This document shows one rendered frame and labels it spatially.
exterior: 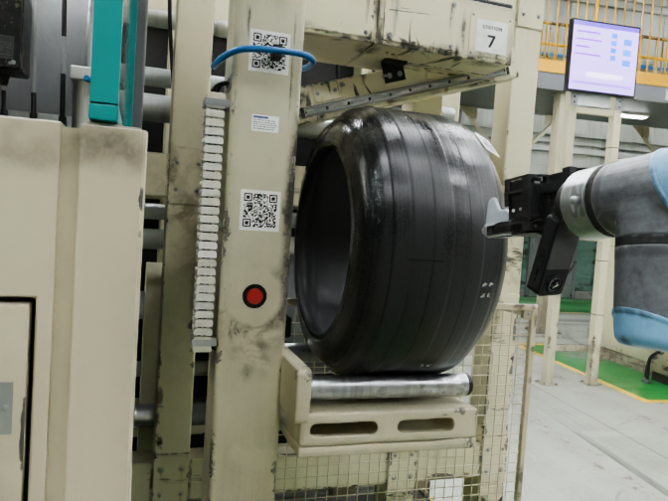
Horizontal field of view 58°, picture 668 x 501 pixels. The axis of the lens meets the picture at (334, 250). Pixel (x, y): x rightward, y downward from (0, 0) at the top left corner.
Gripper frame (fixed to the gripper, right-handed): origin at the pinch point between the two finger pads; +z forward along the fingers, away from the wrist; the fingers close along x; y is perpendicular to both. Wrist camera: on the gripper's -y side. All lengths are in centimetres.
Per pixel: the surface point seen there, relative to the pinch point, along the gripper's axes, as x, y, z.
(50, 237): 61, -5, -35
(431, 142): 2.0, 17.9, 13.6
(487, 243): -5.2, -0.5, 7.8
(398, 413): 5.1, -31.5, 22.3
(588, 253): -819, 57, 810
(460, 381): -9.3, -26.6, 23.2
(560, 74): -447, 243, 468
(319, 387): 19.8, -26.1, 24.8
